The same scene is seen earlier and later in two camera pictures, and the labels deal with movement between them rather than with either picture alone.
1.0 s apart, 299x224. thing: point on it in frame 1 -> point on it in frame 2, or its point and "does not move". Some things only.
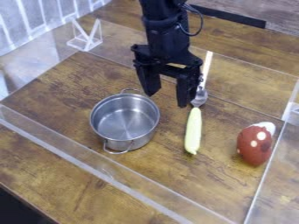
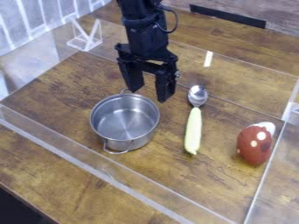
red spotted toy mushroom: x=254 y=143 does not move
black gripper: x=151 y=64 -> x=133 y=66
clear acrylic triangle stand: x=81 y=39 does not move
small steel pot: x=125 y=120 does not move
